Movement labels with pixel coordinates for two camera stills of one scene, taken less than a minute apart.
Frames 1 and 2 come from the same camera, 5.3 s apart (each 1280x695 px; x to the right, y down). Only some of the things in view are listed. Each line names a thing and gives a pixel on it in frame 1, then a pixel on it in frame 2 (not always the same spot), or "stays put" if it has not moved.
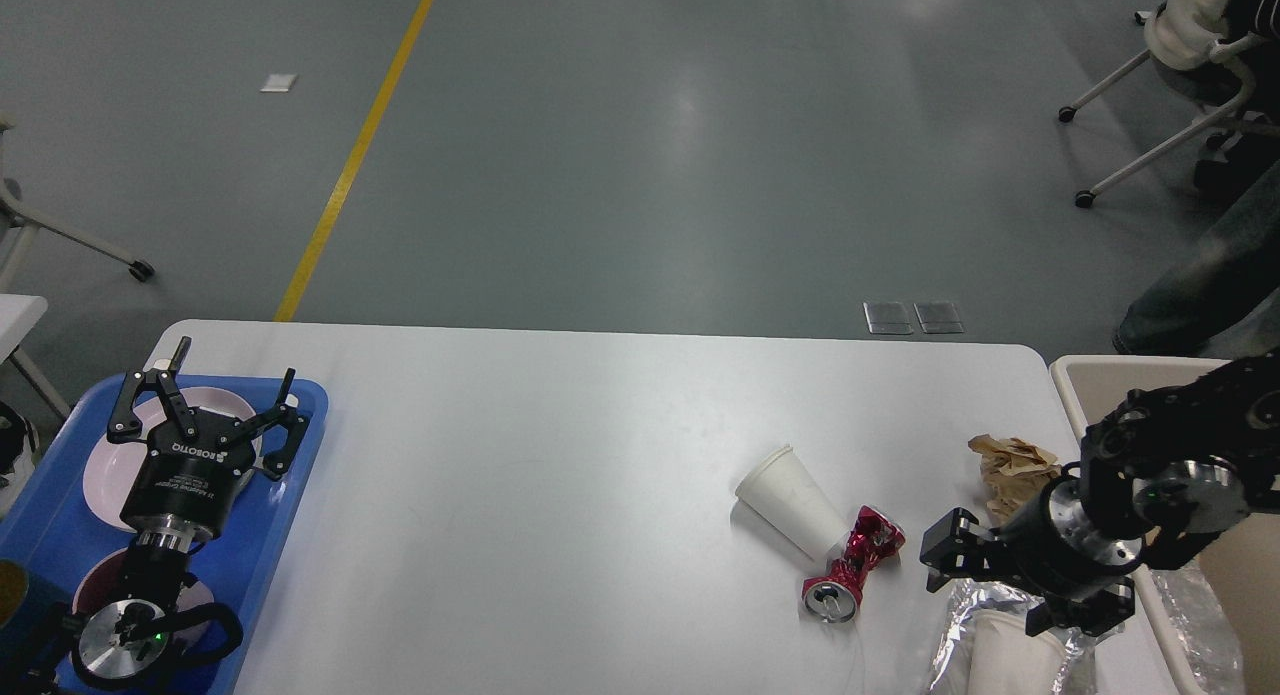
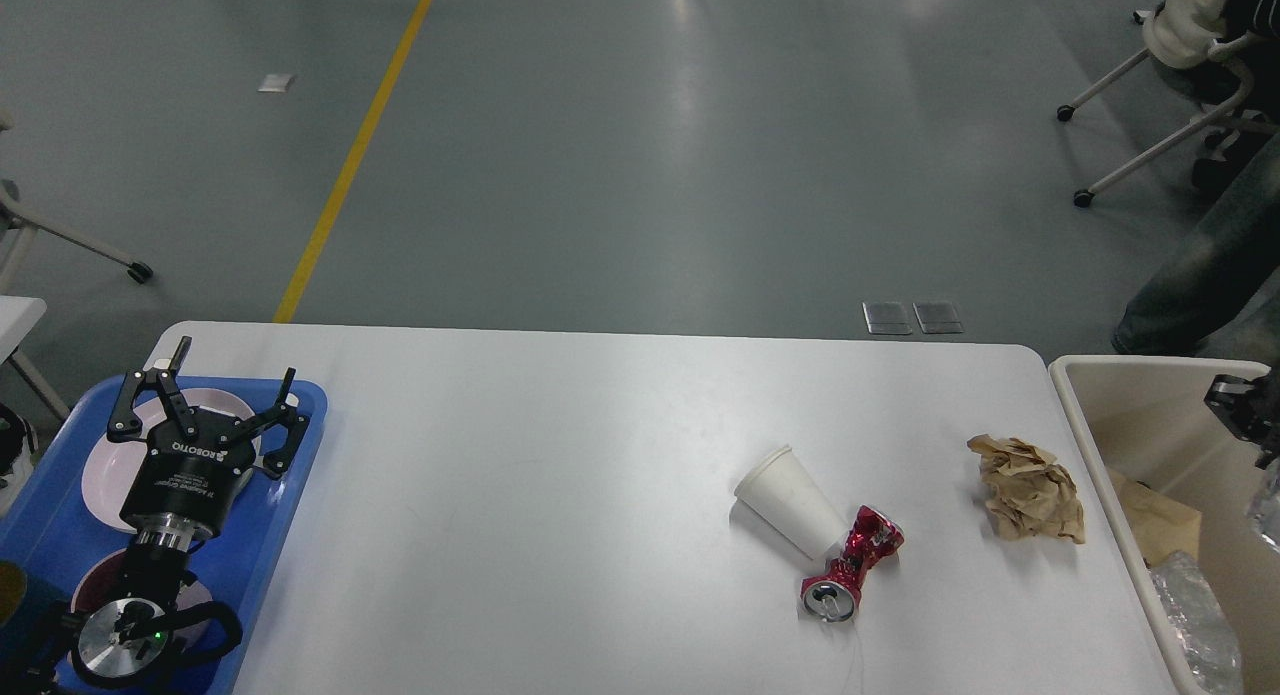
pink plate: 115,466 stays put
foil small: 973,597 → 1264,512
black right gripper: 1056,543 → 1251,410
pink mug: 105,581 stays put
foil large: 1204,629 stays put
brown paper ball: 1013,475 stays put
